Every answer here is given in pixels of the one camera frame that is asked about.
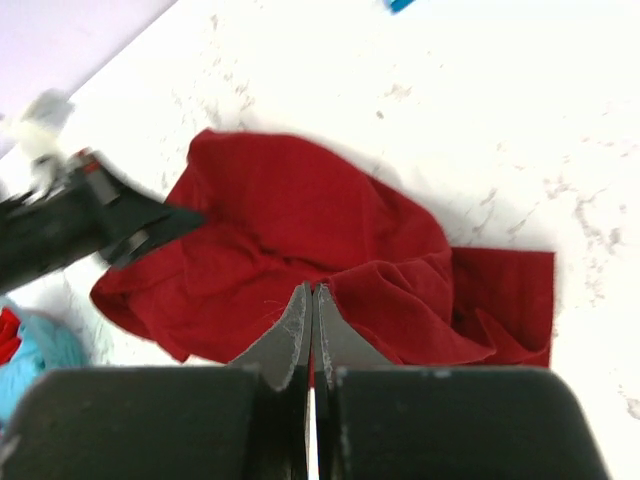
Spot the folded blue t-shirt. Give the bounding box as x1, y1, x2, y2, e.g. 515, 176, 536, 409
384, 0, 414, 14

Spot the red t-shirt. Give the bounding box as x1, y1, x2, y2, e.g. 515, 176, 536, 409
90, 130, 554, 367

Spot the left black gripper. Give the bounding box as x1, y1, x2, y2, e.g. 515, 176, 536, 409
1, 149, 205, 294

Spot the red shirt in basket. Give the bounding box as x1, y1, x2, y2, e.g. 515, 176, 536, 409
0, 307, 21, 365

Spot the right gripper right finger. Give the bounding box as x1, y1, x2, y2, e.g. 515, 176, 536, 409
312, 284, 392, 479

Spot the teal shirt in basket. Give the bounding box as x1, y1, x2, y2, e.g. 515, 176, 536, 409
1, 297, 89, 426

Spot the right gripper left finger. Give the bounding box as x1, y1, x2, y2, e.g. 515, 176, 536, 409
230, 283, 312, 480

